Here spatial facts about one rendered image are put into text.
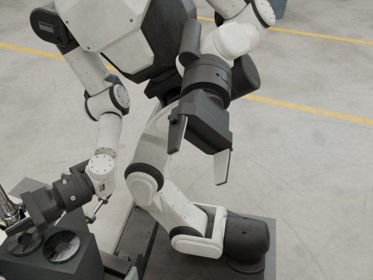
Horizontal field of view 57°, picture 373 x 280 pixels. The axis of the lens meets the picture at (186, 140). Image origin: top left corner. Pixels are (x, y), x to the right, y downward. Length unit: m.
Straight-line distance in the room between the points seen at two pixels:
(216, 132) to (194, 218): 0.90
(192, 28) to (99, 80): 0.49
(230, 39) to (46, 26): 0.58
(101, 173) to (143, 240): 0.71
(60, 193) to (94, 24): 0.42
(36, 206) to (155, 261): 0.74
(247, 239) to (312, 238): 1.05
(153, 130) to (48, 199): 0.35
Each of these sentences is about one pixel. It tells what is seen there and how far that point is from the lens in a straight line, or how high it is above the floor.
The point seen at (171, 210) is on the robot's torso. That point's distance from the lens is 1.34.
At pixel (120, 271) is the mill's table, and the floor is 0.93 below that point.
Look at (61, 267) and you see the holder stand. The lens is 0.94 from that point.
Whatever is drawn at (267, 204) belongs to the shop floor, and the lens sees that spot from 2.51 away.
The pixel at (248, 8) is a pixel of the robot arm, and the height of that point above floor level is 1.59.
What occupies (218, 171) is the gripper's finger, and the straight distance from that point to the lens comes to 0.56.
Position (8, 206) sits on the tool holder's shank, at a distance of 0.90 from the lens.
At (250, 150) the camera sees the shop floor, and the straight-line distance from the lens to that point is 2.88.
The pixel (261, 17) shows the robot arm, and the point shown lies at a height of 1.58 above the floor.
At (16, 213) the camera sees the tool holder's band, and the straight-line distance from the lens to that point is 0.91.
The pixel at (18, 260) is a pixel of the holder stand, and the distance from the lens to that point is 0.99.
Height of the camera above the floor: 1.88
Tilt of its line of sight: 40 degrees down
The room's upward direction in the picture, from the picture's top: straight up
